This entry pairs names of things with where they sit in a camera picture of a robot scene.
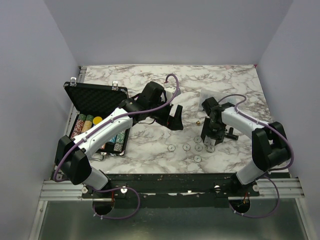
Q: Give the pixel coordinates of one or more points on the clear plastic screw organizer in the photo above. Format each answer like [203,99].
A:
[206,93]

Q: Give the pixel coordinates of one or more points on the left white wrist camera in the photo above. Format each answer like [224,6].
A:
[168,92]

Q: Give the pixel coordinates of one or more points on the black poker chip case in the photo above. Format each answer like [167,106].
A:
[92,103]

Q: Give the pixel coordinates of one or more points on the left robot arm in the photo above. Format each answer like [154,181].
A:
[73,154]

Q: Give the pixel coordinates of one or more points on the white poker chip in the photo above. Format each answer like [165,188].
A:
[171,148]
[197,139]
[208,142]
[186,147]
[197,159]
[198,147]
[210,148]

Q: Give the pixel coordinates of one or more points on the black mounting rail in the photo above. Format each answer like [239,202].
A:
[177,190]

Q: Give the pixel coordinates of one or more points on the yellow dealer button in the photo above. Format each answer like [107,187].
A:
[96,120]

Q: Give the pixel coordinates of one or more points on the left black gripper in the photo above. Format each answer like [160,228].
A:
[174,123]

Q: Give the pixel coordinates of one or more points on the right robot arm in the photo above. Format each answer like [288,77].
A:
[269,144]

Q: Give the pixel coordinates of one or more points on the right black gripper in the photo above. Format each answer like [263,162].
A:
[218,136]

